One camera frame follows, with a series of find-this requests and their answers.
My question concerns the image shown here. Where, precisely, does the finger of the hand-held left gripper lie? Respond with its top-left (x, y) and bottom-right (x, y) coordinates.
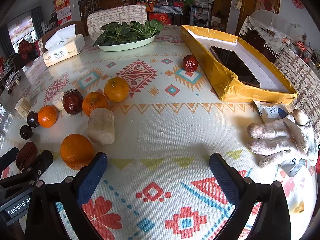
top-left (0, 147), bottom-right (19, 172)
top-left (25, 150), bottom-right (53, 178)

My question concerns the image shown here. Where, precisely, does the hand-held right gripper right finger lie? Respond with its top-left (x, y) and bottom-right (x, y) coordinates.
top-left (209, 152), bottom-right (292, 240)

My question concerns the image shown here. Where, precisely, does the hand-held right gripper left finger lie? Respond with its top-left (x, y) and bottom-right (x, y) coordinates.
top-left (25, 152), bottom-right (108, 240)

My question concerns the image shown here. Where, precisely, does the brown split jujube date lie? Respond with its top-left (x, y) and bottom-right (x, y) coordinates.
top-left (15, 141), bottom-right (37, 171)

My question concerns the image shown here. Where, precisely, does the large orange mandarin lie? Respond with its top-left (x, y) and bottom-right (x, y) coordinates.
top-left (60, 134), bottom-right (95, 170)

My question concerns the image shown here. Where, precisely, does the dark date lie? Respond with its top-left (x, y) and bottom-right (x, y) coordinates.
top-left (20, 125), bottom-right (33, 140)

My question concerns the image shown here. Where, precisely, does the dark round chestnut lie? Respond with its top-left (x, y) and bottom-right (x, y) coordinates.
top-left (27, 111), bottom-right (40, 128)

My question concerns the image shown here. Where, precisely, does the large white sugarcane piece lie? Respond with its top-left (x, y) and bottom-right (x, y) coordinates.
top-left (87, 108), bottom-right (115, 145)

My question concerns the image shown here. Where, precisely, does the small white sugarcane piece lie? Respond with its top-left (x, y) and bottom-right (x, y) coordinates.
top-left (52, 91), bottom-right (65, 111)
top-left (15, 97), bottom-right (31, 117)

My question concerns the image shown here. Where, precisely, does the red jujube date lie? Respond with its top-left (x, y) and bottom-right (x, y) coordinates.
top-left (62, 89), bottom-right (84, 115)
top-left (182, 54), bottom-right (199, 72)

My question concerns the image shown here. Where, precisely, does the white knit glove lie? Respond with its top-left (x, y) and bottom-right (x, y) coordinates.
top-left (247, 108), bottom-right (318, 168)

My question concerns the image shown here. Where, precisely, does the patterned tablecloth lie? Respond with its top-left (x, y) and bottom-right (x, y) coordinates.
top-left (0, 25), bottom-right (320, 240)

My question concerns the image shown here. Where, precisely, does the small white toy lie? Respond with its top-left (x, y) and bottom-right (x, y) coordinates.
top-left (4, 71), bottom-right (22, 94)

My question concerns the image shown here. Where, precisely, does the white blue packet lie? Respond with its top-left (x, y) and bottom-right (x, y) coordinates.
top-left (253, 100), bottom-right (315, 178)

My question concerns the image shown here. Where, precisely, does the yellow taped cardboard box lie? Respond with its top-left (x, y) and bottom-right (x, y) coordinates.
top-left (180, 24), bottom-right (298, 105)

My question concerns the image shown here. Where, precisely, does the white tissue box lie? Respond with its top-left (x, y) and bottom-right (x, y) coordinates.
top-left (43, 24), bottom-right (85, 67)

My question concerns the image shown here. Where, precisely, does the red garment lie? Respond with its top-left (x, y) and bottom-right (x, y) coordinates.
top-left (19, 40), bottom-right (38, 60)

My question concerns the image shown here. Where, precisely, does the black smartphone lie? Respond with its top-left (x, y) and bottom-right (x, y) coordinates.
top-left (210, 46), bottom-right (261, 88)

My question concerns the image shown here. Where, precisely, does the white oval plate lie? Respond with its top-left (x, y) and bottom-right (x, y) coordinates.
top-left (97, 34), bottom-right (157, 52)

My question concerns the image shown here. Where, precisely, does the potted green plant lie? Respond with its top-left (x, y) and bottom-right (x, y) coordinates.
top-left (93, 20), bottom-right (164, 47)

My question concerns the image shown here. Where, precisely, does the lace covered cabinet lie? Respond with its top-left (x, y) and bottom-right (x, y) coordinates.
top-left (239, 9), bottom-right (313, 60)

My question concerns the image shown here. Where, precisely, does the red wall calendar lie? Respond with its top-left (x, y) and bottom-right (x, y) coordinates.
top-left (54, 0), bottom-right (72, 25)

